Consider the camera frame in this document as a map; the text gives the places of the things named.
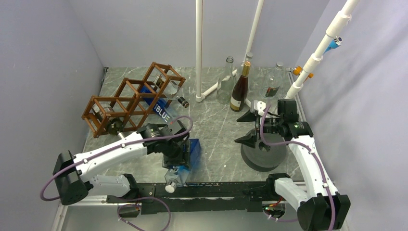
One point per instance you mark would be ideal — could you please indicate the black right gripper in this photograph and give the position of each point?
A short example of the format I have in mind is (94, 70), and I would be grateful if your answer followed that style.
(249, 139)

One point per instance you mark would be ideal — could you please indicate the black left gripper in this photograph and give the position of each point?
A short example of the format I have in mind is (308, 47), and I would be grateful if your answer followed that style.
(182, 159)

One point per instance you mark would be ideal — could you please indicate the dark wine bottle gold cap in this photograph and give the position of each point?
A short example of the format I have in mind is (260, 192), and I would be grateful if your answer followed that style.
(240, 90)

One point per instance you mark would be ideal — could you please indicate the tall clear bottle black label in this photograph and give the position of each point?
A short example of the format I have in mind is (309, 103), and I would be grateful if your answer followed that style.
(225, 82)

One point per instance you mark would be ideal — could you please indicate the clear bottle red black label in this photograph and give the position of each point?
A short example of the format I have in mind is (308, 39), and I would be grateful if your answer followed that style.
(252, 71)

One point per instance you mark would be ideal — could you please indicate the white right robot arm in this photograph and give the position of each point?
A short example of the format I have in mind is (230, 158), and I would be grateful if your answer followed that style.
(319, 206)

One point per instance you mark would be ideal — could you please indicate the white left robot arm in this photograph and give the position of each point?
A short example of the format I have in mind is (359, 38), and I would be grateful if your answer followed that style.
(77, 176)

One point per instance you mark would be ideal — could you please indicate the blue label clear bottle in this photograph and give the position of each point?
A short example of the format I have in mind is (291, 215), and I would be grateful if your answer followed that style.
(168, 114)

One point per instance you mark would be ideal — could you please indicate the brown wooden wine rack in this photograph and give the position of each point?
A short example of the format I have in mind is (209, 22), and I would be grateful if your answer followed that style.
(127, 103)

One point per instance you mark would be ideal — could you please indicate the clear bottle black cap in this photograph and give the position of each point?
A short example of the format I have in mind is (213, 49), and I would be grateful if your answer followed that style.
(171, 91)

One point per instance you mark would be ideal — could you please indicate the dark bottle silver cap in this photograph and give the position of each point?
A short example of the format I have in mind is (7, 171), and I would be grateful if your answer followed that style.
(114, 126)

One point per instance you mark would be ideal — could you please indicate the black round perforated speaker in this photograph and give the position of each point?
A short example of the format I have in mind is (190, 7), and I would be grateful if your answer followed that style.
(263, 158)

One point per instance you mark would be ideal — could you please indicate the orange clip on pipe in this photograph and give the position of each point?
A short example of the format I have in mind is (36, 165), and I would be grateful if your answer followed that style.
(298, 70)

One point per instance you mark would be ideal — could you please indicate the blue clip on pipe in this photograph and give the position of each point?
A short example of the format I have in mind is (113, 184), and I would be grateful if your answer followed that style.
(335, 43)

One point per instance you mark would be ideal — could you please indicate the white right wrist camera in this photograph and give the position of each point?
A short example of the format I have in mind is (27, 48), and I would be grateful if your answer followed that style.
(258, 107)

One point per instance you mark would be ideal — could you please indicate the clear bottle by right wall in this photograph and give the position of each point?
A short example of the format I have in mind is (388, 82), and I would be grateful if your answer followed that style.
(273, 81)

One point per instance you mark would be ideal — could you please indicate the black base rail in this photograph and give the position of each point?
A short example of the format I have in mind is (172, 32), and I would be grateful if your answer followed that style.
(250, 196)

